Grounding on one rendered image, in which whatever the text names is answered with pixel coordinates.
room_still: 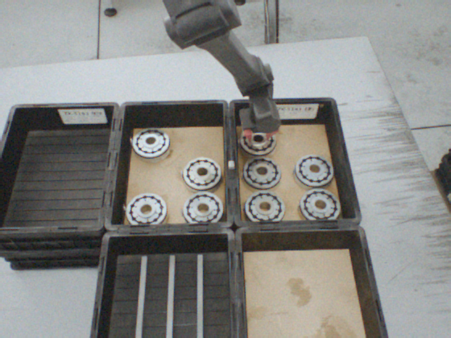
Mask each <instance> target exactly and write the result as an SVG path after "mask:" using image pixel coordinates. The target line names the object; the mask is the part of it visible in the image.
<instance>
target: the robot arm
mask: <svg viewBox="0 0 451 338"><path fill-rule="evenodd" d="M163 3H164V5H165V8H166V10H167V12H168V15H169V16H168V17H166V18H163V24H164V27H165V29H166V32H167V34H168V37H169V38H170V40H171V41H172V42H173V43H174V44H175V45H177V46H178V47H179V48H180V49H182V50H183V49H185V48H188V47H191V46H193V45H195V46H196V47H198V48H200V49H204V50H206V51H207V52H208V53H209V54H210V55H211V56H212V57H213V58H215V59H216V61H218V62H219V63H220V64H221V65H222V66H223V67H224V68H225V69H226V70H227V71H228V72H229V73H230V74H231V75H232V76H233V78H234V81H235V84H236V85H237V87H238V91H239V92H240V93H241V95H242V97H249V100H250V108H248V109H240V110H239V118H240V121H241V127H242V130H243V131H244V134H245V136H246V137H247V138H248V139H249V142H251V138H252V133H254V134H257V133H264V134H266V138H267V140H268V139H269V138H271V137H272V136H273V135H275V134H277V133H278V132H279V128H280V127H281V120H280V116H279V111H278V107H277V105H276V103H275V102H274V101H273V97H274V85H275V84H274V81H273V80H275V78H274V74H273V71H272V69H271V67H270V65H269V64H263V62H262V61H261V58H260V57H259V56H256V55H254V54H250V53H249V52H248V51H247V49H246V48H245V46H244V45H243V44H242V43H241V42H240V41H239V39H238V38H237V36H236V35H235V34H234V32H233V31H232V29H234V28H235V27H239V26H242V23H241V19H240V17H239V14H238V10H237V7H236V4H235V2H234V0H163ZM251 130H252V132H251Z"/></svg>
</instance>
